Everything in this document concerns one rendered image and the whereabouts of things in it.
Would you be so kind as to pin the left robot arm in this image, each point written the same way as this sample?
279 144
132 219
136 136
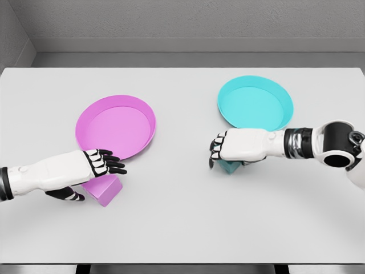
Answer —
18 181

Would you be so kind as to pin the pink block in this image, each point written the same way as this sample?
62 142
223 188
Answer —
107 191

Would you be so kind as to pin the cyan round plate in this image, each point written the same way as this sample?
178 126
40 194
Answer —
253 102

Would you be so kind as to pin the cyan block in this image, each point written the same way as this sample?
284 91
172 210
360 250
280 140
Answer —
228 166

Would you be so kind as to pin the pink round plate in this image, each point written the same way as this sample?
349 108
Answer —
117 125

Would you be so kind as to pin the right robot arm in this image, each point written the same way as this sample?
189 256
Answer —
319 142

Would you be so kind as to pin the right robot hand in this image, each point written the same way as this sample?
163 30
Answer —
242 144

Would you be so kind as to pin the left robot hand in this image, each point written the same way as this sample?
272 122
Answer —
71 168

